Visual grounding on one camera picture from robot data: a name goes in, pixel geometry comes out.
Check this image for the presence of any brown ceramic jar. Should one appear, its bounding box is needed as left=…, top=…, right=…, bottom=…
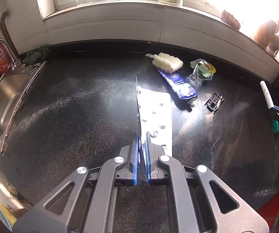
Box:
left=253, top=20, right=278, bottom=50

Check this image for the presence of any chrome faucet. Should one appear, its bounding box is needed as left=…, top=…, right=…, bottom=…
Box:
left=0, top=38, right=18, bottom=69

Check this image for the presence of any stainless steel sink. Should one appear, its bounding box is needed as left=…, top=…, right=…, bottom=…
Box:
left=0, top=61, right=47, bottom=154

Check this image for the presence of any white foil blister wrapper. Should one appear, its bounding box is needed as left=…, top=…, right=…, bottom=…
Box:
left=136, top=81, right=173, bottom=182

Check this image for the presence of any white foam piece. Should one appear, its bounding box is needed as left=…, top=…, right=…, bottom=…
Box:
left=152, top=53, right=183, bottom=74

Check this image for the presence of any black toy car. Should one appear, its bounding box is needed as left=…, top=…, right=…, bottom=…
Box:
left=205, top=92, right=224, bottom=113

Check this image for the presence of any white ceramic vase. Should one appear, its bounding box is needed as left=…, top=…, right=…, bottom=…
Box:
left=266, top=32, right=279, bottom=57

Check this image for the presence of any jar of red dried goods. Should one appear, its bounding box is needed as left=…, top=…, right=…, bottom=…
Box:
left=220, top=10, right=241, bottom=30

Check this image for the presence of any clear plastic packaging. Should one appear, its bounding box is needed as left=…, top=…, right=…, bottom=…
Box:
left=186, top=59, right=214, bottom=90

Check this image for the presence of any dark green rag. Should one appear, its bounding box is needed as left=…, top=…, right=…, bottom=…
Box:
left=22, top=46, right=50, bottom=66

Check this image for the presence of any yellow tape roll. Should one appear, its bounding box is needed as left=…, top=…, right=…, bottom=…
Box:
left=203, top=63, right=216, bottom=74

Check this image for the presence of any green white marker pen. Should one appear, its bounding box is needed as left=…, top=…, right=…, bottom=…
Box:
left=260, top=81, right=279, bottom=134

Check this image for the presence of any red dish soap bottle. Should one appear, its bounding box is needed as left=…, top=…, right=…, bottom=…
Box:
left=0, top=43, right=11, bottom=75

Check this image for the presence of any blue toothpaste tube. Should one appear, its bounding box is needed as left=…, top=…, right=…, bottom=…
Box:
left=157, top=69, right=198, bottom=108

